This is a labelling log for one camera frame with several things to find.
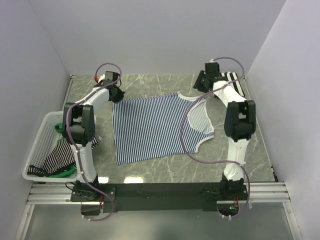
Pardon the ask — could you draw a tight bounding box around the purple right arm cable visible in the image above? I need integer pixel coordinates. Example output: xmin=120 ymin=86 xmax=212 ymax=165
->
xmin=179 ymin=56 xmax=251 ymax=221

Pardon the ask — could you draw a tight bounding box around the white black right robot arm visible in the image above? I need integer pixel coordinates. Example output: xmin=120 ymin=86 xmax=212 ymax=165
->
xmin=193 ymin=60 xmax=256 ymax=200

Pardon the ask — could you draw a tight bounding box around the white plastic laundry basket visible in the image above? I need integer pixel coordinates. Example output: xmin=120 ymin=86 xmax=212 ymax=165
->
xmin=22 ymin=111 xmax=77 ymax=183

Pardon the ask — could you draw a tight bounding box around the green garment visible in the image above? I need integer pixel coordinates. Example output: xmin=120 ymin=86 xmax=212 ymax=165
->
xmin=48 ymin=122 xmax=76 ymax=178

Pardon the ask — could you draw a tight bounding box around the blue white striped tank top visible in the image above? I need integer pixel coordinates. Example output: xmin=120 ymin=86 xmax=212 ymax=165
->
xmin=112 ymin=92 xmax=215 ymax=165

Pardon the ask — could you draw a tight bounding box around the dark striped tank top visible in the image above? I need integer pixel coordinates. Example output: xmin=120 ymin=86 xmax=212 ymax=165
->
xmin=26 ymin=134 xmax=104 ymax=176

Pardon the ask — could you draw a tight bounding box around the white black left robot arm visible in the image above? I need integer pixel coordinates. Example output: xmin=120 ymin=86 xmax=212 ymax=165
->
xmin=62 ymin=71 xmax=124 ymax=201

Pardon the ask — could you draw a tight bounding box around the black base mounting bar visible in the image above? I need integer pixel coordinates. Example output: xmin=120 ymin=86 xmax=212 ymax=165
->
xmin=70 ymin=181 xmax=248 ymax=213

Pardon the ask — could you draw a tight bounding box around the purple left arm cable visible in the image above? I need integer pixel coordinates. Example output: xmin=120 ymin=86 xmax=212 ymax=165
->
xmin=66 ymin=62 xmax=123 ymax=223

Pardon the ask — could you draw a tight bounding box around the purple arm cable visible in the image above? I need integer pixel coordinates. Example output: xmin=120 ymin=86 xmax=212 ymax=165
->
xmin=179 ymin=56 xmax=251 ymax=221
xmin=66 ymin=62 xmax=123 ymax=223

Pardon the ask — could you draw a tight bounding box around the folded black white tank top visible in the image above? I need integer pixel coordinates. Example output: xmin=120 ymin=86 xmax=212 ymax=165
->
xmin=220 ymin=72 xmax=246 ymax=97

